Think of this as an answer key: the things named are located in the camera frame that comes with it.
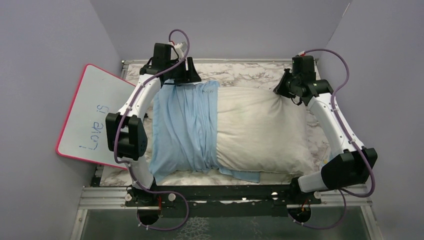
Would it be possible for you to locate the white pillow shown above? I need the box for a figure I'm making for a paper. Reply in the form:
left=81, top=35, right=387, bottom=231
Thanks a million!
left=216, top=86, right=314, bottom=175

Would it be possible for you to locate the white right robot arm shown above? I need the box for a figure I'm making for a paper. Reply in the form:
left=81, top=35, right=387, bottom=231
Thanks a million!
left=273, top=54, right=378, bottom=204

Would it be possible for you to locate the light blue pillowcase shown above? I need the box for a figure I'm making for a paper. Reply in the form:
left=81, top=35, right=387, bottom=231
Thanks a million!
left=149, top=79, right=260, bottom=183

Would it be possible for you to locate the small blue white packet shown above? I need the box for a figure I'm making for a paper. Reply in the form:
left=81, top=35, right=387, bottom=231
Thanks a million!
left=319, top=147, right=332, bottom=170

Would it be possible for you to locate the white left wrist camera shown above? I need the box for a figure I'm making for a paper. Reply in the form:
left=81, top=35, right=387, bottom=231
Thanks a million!
left=168, top=41, right=187, bottom=60

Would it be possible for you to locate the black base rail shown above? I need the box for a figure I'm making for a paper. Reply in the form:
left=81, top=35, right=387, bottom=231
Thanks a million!
left=124, top=184, right=321, bottom=218

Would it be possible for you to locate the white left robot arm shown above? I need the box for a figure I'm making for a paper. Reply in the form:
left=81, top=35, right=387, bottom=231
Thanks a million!
left=105, top=41, right=201, bottom=206

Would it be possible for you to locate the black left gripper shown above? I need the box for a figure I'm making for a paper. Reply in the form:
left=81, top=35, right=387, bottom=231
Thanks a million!
left=165, top=56, right=202, bottom=84

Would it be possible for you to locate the pink framed whiteboard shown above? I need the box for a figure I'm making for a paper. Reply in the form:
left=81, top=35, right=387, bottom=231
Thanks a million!
left=55, top=64, right=135, bottom=169

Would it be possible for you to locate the aluminium table edge frame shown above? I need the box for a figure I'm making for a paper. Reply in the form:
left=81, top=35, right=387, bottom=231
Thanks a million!
left=120, top=58, right=317, bottom=71

